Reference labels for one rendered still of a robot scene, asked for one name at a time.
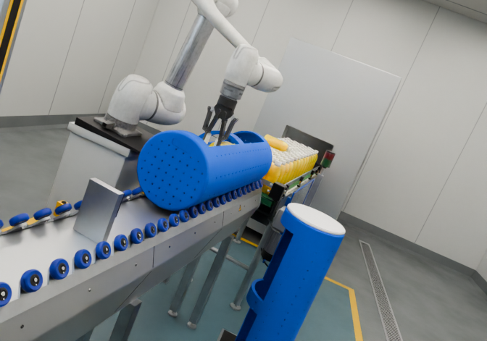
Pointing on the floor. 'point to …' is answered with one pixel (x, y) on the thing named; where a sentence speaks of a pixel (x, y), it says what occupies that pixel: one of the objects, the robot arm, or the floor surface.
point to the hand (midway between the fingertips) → (210, 143)
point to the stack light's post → (313, 190)
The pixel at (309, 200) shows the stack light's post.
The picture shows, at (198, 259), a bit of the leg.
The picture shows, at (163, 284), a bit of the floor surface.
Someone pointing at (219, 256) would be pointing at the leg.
